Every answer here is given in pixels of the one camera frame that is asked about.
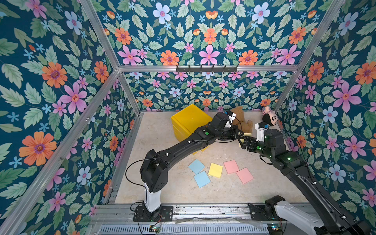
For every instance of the yellow sticky note pad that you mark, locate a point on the yellow sticky note pad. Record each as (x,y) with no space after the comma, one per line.
(245,135)
(215,170)

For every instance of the yellow plastic drawer cabinet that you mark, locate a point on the yellow plastic drawer cabinet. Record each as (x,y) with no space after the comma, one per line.
(188,120)

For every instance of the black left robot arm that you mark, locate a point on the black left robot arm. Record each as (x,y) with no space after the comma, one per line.
(154,170)

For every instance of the lower blue sticky note pad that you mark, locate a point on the lower blue sticky note pad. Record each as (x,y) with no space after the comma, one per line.
(202,179)

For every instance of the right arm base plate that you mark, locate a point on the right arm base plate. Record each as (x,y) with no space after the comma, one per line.
(262,212)

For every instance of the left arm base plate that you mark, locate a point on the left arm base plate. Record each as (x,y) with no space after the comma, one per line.
(162,214)

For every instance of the black wall hook rail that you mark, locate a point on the black wall hook rail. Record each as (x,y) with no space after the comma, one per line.
(202,68)

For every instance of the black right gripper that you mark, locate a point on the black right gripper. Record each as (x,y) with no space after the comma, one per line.
(245,142)

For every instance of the pink black plush toy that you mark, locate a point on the pink black plush toy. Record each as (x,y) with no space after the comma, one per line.
(269,116)

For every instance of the upper blue sticky note pad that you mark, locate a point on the upper blue sticky note pad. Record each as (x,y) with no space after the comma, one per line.
(196,166)

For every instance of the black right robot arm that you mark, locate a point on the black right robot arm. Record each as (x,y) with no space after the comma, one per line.
(332,219)

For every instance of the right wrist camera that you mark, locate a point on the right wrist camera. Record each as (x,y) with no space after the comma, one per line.
(260,128)

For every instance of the blue sticky note pad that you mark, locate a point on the blue sticky note pad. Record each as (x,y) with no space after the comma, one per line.
(202,179)
(196,166)

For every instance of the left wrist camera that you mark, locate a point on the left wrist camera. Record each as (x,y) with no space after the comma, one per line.
(231,117)

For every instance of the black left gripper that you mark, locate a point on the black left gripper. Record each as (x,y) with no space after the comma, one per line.
(232,130)

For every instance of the pink sticky note pad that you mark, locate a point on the pink sticky note pad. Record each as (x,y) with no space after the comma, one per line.
(245,175)
(231,166)

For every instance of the brown teddy bear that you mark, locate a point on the brown teddy bear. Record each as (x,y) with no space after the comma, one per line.
(240,121)

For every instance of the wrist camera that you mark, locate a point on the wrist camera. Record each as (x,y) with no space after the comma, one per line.
(260,128)
(231,117)

